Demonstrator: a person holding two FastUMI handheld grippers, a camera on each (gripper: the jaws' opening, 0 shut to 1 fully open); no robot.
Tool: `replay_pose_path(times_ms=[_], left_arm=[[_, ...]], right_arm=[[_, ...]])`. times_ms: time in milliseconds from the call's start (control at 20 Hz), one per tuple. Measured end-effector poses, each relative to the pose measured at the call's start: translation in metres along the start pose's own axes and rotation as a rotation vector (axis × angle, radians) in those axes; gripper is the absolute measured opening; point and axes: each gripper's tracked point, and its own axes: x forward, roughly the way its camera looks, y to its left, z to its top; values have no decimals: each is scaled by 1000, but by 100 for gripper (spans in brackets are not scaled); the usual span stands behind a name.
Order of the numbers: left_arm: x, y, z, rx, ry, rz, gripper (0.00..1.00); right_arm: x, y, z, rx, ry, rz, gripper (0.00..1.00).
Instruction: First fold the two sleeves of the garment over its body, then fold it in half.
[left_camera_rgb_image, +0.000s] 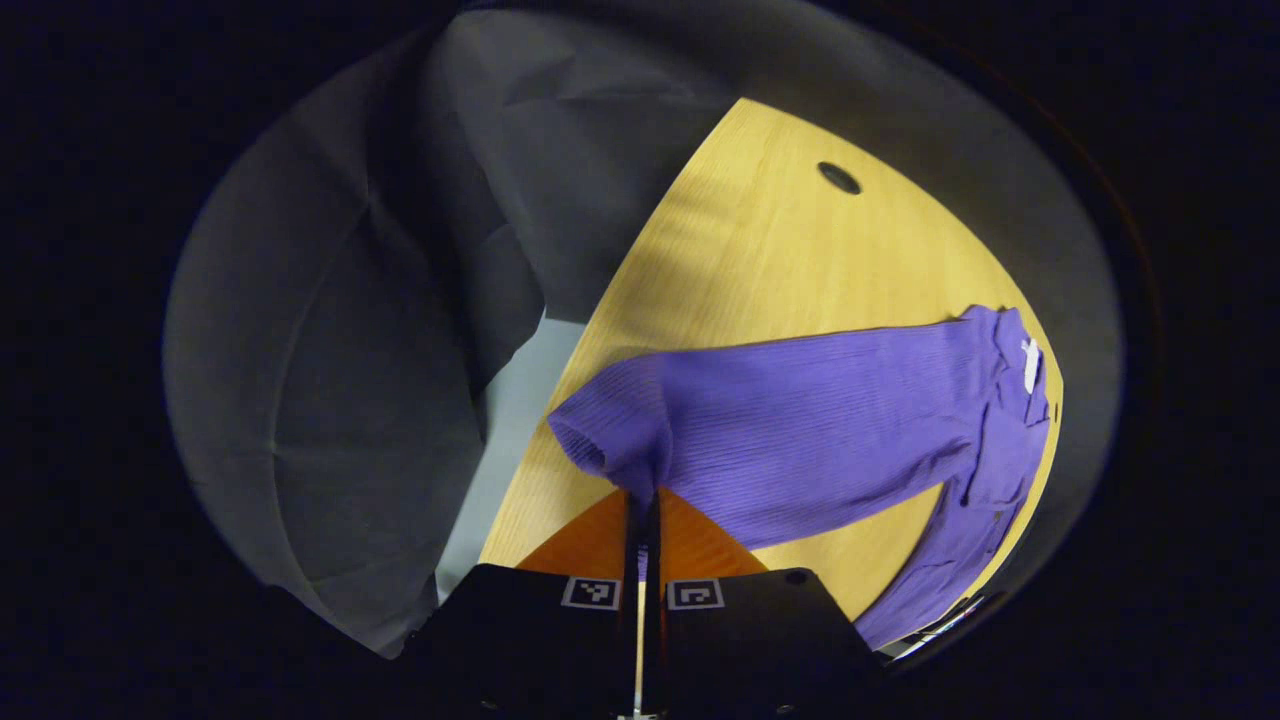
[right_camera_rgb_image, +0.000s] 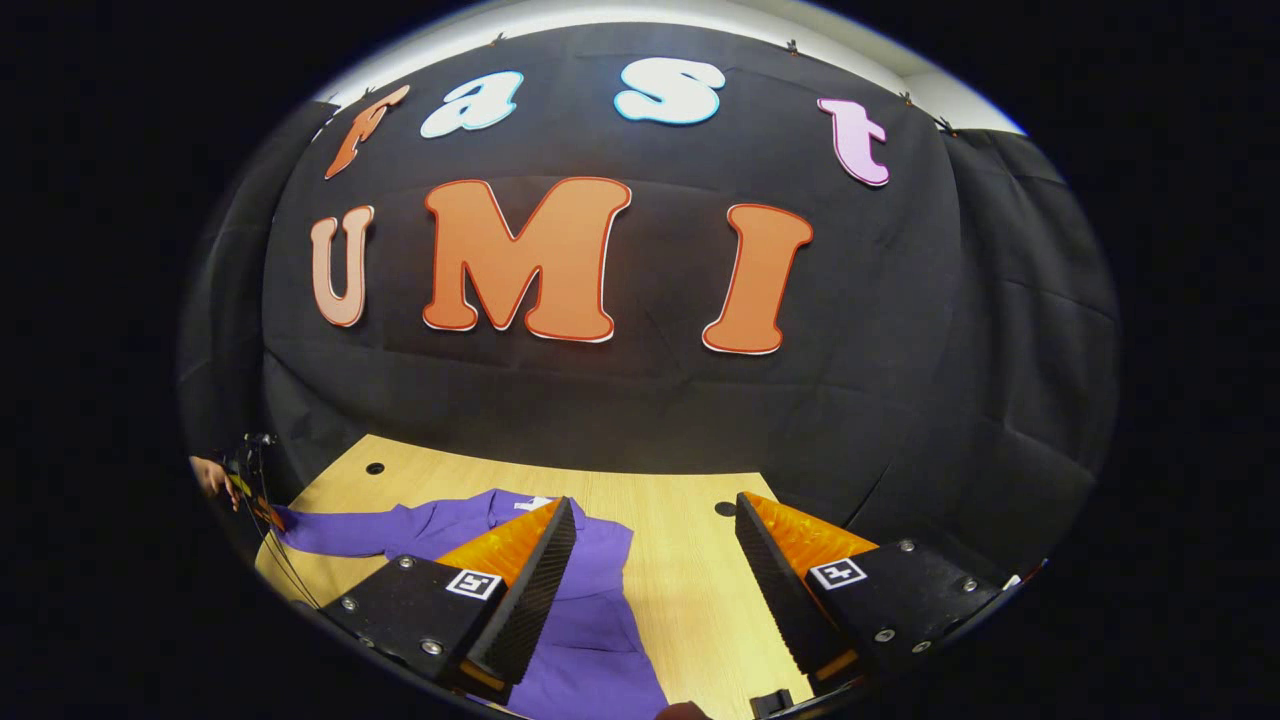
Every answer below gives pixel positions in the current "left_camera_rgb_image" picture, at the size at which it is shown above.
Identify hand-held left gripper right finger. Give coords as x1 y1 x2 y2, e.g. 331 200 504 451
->
642 488 891 719

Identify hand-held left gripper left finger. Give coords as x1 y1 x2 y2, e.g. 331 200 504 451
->
400 488 641 719

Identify purple knit cardigan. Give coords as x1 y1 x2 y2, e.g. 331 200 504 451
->
547 305 1051 651

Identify black backdrop cloth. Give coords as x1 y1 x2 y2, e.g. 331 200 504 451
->
162 0 1126 661

